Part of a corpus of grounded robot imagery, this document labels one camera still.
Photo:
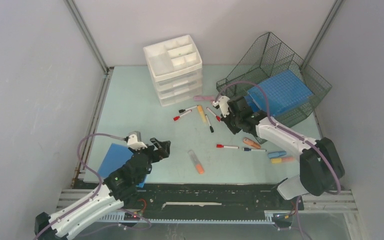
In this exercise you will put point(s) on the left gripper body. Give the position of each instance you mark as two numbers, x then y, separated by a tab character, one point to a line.
153	155

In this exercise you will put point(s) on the white plastic drawer organizer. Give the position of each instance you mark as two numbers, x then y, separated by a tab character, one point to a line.
176	69

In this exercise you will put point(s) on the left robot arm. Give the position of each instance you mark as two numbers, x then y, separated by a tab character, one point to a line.
111	194

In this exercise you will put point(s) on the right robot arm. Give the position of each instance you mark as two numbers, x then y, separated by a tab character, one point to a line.
320	166

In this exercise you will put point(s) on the black cap marker upper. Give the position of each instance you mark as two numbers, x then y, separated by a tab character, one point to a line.
187	109

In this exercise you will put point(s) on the black cap marker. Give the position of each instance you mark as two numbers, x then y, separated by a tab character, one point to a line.
187	109
209	123

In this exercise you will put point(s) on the clear orange highlighter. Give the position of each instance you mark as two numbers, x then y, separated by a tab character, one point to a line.
197	164

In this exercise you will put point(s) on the black cap marker lower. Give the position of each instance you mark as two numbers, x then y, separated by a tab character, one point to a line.
209	123

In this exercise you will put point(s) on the red cap marker bottom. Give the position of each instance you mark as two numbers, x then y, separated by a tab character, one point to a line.
226	146

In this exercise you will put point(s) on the pink highlighter left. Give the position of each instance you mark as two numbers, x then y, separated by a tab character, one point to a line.
203	98

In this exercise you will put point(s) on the red cap marker right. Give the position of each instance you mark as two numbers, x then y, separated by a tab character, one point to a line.
214	114

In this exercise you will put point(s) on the orange highlighter by basket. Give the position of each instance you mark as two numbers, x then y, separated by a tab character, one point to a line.
251	143

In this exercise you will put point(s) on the blue highlighter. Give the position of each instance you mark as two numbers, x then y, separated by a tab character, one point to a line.
276	154

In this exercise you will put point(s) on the yellow orange highlighter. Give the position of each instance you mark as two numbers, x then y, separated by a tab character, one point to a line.
280	160

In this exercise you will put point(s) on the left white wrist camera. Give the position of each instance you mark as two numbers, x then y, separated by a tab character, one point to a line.
134	141

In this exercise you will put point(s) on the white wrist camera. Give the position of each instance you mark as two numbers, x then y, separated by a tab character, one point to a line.
222	104
134	141

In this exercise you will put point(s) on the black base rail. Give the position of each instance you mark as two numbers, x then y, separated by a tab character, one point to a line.
210	202

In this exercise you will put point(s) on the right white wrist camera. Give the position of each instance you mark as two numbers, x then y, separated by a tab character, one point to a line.
222	104

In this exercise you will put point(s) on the green wire mesh organizer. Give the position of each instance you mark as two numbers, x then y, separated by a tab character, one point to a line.
267	57

